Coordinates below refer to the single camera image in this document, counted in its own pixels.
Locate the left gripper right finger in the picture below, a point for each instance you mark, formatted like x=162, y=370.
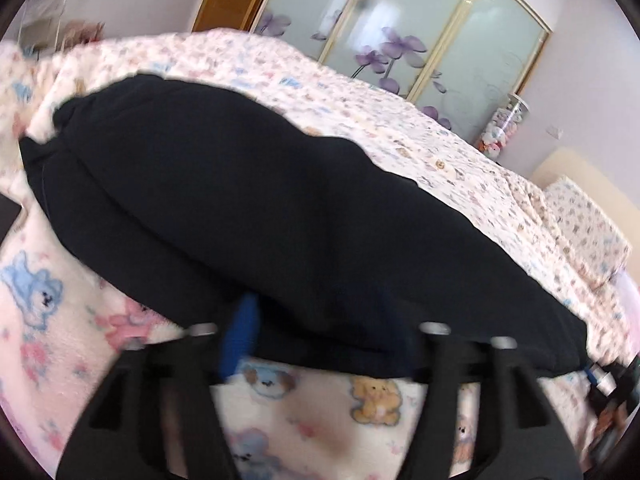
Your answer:
x=518, y=435

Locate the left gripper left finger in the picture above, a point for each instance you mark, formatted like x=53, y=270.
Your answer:
x=120, y=435

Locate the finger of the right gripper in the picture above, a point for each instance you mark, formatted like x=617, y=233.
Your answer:
x=613, y=396

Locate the black pants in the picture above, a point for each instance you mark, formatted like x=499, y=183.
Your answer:
x=188, y=198

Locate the teddy bear print blanket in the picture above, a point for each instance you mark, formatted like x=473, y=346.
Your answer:
x=63, y=326

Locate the teddy print pillow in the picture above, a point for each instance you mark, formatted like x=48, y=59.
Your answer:
x=600, y=246

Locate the cream headboard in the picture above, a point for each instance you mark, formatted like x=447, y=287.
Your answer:
x=625, y=214

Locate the clear tube of plush toys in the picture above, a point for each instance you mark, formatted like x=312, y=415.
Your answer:
x=503, y=124

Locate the frosted glass sliding wardrobe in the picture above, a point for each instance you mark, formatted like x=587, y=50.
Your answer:
x=457, y=60

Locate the white storage rack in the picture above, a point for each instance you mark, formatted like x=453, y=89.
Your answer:
x=40, y=25

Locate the white wall switch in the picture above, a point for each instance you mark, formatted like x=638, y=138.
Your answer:
x=555, y=132

